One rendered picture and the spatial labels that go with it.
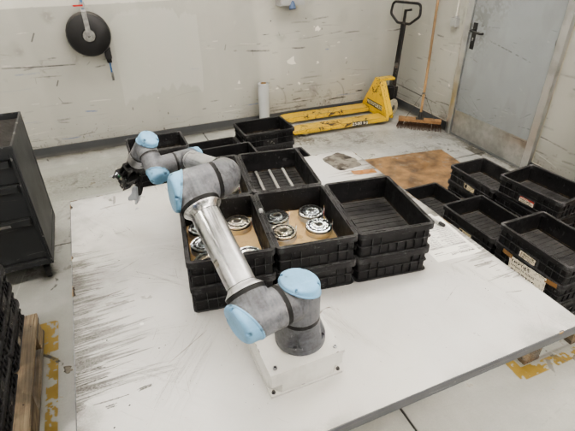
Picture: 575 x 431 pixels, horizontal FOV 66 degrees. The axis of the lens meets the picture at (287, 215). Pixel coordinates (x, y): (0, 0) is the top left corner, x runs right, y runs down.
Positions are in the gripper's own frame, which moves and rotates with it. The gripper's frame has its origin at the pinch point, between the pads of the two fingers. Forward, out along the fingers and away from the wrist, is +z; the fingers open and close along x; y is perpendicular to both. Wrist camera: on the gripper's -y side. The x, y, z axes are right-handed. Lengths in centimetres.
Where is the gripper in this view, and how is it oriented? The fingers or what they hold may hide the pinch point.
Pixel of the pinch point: (126, 190)
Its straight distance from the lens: 199.7
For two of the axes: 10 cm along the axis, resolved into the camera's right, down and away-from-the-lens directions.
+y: -5.3, 3.9, -7.6
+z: -5.3, 5.4, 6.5
